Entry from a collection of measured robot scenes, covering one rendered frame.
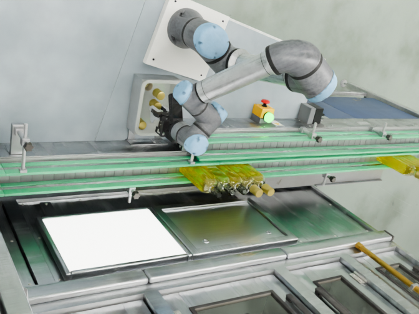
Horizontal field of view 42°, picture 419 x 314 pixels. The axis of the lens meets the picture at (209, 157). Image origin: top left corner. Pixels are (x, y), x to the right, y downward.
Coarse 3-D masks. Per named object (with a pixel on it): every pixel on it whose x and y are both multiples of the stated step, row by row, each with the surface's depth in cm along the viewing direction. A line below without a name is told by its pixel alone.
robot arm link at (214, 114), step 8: (208, 104) 182; (216, 104) 186; (208, 112) 182; (216, 112) 185; (224, 112) 186; (200, 120) 184; (208, 120) 184; (216, 120) 185; (200, 128) 185; (208, 128) 185; (216, 128) 188; (208, 136) 187
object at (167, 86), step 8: (152, 80) 201; (160, 80) 202; (168, 80) 205; (144, 88) 200; (152, 88) 210; (160, 88) 212; (168, 88) 214; (144, 96) 210; (152, 96) 212; (144, 104) 211; (168, 104) 216; (144, 112) 213; (136, 120) 205; (144, 120) 214; (136, 128) 206; (152, 128) 214
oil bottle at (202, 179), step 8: (184, 168) 216; (192, 168) 211; (200, 168) 212; (192, 176) 211; (200, 176) 206; (208, 176) 207; (200, 184) 206; (208, 184) 203; (216, 184) 205; (208, 192) 204
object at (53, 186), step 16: (128, 176) 207; (144, 176) 209; (160, 176) 212; (176, 176) 216; (272, 176) 236; (0, 192) 177; (16, 192) 179; (32, 192) 181; (48, 192) 184; (64, 192) 187
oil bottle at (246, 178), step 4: (228, 164) 221; (232, 164) 222; (236, 164) 223; (232, 168) 219; (236, 168) 219; (240, 168) 220; (236, 172) 216; (240, 172) 216; (244, 172) 217; (244, 176) 213; (248, 176) 214; (252, 176) 215; (244, 180) 212; (248, 180) 212; (252, 180) 213; (244, 184) 212
